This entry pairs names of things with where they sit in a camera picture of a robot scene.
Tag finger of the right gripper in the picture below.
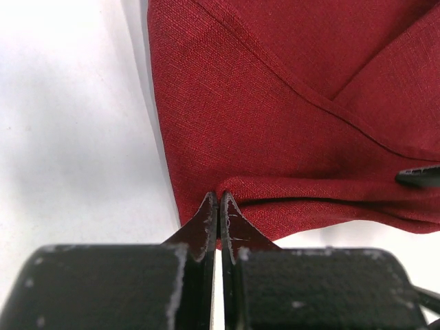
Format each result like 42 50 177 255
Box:
395 165 440 188

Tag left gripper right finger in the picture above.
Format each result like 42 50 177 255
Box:
219 192 428 329

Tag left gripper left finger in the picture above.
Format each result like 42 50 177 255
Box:
1 192 218 329

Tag red cloth napkin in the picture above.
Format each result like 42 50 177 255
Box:
147 1 439 240

